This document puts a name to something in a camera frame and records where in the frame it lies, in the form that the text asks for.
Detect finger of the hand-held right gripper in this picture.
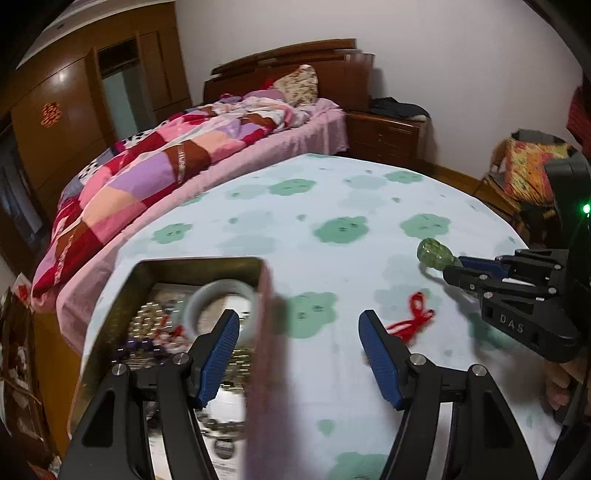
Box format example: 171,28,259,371
442,265,560,297
457,249,568,278

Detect wooden nightstand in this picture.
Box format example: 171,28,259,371
346,111,432,162

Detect gold beaded watch bracelet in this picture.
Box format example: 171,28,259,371
124,295,254,439

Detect red cloth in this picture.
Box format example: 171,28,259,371
567,85,591,144

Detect orange patterned cushion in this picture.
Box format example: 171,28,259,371
501,138,575,206

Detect patchwork quilt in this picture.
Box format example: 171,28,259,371
32,95,319,296

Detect pale green patterned tablecloth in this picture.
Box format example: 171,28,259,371
81,152,561,480

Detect wooden wardrobe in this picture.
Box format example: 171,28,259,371
0,0,192,259

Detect wooden headboard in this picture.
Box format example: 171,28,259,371
203,38,377,112

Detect cardboard boxes with clutter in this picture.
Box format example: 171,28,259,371
0,272,61,467

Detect dark purple bead bracelet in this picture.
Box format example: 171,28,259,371
111,337,169,361

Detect metal tin box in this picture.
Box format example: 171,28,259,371
67,256,301,480

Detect dark clothes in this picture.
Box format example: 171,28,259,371
369,97,431,121

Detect pale jade bangle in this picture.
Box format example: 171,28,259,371
182,279,259,344

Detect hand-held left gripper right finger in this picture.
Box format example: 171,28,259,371
359,309,539,480

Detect rattan chair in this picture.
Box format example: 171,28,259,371
475,129,583,245

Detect floral pillow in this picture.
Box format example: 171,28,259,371
272,65,319,106

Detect bed with pink sheet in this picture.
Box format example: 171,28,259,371
30,97,349,324

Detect green pendant with red cord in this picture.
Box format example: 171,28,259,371
383,237,481,344

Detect person's right hand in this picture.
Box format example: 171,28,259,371
542,355,585,411

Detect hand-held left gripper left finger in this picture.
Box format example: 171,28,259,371
58,309,241,480

